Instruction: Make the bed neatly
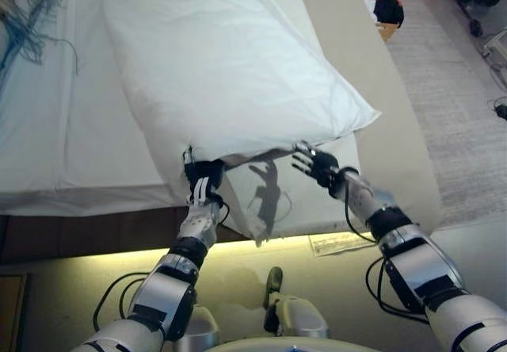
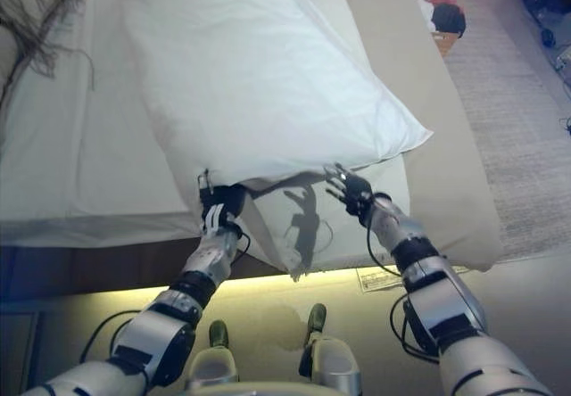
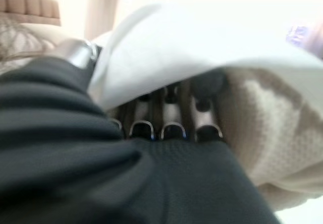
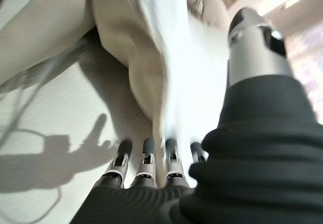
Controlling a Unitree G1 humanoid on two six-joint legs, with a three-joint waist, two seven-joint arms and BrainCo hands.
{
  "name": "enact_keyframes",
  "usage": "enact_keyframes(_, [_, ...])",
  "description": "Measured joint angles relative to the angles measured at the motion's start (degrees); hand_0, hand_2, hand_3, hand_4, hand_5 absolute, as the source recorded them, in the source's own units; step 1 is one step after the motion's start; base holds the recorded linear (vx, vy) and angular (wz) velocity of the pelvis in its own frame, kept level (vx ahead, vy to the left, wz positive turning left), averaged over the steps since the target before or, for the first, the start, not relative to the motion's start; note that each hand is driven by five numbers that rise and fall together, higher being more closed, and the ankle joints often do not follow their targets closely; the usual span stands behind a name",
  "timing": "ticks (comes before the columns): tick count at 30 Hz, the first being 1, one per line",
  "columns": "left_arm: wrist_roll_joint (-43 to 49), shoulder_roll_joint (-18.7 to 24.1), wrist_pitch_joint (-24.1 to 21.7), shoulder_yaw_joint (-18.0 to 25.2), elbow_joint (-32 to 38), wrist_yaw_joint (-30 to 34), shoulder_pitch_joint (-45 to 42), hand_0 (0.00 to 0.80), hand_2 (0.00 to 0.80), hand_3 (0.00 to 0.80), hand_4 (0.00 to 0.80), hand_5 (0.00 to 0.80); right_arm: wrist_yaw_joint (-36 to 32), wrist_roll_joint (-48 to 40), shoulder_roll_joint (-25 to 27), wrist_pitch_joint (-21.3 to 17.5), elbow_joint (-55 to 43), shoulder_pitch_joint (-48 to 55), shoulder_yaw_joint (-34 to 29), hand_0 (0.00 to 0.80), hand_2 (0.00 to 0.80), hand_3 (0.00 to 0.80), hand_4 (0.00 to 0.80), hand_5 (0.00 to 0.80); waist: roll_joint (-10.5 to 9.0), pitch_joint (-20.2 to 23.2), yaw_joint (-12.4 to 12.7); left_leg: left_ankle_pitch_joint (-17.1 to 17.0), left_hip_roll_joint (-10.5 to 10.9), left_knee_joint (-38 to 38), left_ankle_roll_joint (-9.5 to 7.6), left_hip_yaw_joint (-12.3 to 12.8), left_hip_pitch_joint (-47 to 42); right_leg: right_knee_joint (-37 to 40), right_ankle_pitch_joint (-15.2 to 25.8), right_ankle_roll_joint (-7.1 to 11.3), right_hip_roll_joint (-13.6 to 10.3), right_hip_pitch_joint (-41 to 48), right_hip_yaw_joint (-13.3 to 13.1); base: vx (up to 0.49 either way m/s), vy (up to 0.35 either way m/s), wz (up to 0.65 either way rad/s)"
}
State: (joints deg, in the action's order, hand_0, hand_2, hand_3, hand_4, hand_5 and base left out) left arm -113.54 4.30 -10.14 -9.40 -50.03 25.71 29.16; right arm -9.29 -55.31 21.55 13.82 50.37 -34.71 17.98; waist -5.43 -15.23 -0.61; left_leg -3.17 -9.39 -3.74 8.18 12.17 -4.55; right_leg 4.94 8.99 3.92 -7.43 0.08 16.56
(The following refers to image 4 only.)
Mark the white cloth garment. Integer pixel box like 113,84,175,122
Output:
92,0,231,164

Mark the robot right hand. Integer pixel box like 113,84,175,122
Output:
68,7,323,224

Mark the large beige pillow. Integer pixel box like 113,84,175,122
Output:
201,0,229,30

